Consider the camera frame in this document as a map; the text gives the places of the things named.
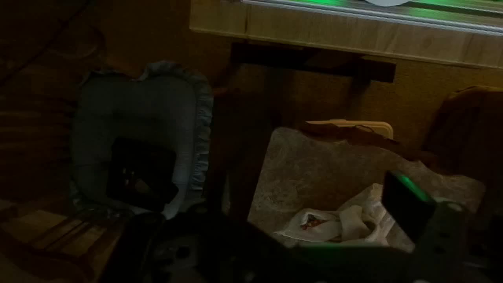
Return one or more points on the blue ruffled seat cushion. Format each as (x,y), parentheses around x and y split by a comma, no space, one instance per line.
(166,106)

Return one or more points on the black object on cushion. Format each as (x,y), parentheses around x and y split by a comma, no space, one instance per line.
(140,175)

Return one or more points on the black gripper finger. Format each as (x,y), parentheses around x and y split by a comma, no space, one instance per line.
(437,228)

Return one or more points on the white crocheted cloth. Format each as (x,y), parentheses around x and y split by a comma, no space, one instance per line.
(361,221)

